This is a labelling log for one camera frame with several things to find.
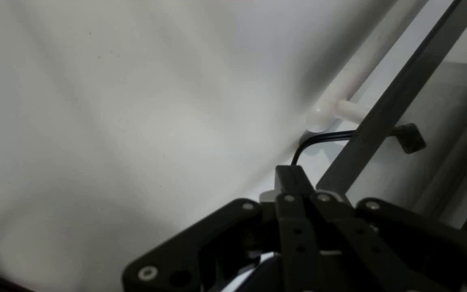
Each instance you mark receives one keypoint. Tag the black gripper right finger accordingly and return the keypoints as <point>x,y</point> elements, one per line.
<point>406,237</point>

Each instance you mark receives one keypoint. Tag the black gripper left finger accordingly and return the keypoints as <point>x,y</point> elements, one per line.
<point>190,245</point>

